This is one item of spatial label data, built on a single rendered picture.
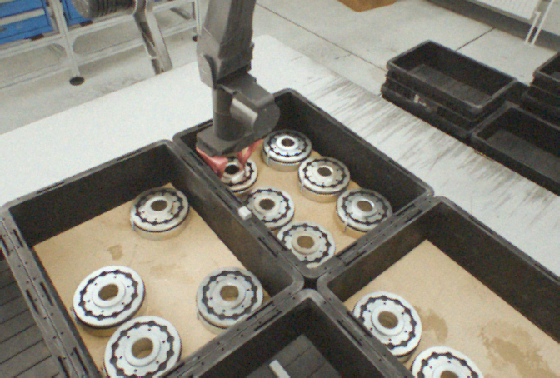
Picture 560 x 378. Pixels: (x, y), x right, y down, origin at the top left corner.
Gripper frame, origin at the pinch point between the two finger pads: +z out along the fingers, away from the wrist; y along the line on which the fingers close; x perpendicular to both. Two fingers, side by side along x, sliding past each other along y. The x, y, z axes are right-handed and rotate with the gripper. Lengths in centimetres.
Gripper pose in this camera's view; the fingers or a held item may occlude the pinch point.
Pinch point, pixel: (229, 167)
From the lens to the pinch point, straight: 90.6
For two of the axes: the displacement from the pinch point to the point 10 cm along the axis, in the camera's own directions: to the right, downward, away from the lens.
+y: 6.9, -4.6, 5.6
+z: -0.6, 7.4, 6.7
